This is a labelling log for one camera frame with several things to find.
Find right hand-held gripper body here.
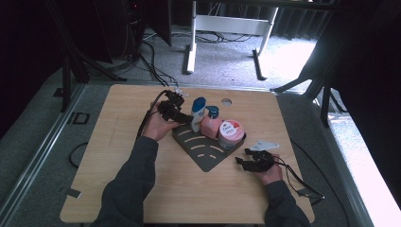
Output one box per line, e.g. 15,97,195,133
250,140,280,173

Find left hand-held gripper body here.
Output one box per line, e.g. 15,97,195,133
157,89,189,121

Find white shampoo bottle blue cap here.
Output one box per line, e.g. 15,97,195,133
189,96,208,133

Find pink cream jar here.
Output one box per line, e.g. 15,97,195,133
218,119,246,150

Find pink pump bottle blue head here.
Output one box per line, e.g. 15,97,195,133
200,105,224,140

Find dark grey corner shelf rack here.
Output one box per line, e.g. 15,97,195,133
171,123,248,173

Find person's right hand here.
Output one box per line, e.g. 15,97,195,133
258,154,284,186

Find person's left hand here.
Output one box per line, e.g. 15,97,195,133
143,103,181,142

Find black metal stand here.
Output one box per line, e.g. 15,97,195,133
44,0,127,113
270,62,348,128

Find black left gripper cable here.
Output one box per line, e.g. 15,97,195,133
136,89,168,138

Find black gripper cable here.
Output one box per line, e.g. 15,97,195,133
136,89,168,138
273,156,326,202

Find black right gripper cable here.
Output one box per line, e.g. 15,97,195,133
273,156,326,202

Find black floor cables bundle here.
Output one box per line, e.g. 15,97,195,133
138,31,180,88

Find aluminium floor rail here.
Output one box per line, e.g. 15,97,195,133
0,83,87,218
310,94,376,227

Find cables under white desk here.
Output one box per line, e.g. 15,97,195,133
195,30,253,44

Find black floor bracket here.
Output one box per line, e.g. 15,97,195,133
66,112,91,126

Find white desk frame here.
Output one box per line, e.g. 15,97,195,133
183,0,280,81

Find black cable loop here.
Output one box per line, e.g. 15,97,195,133
68,141,89,169

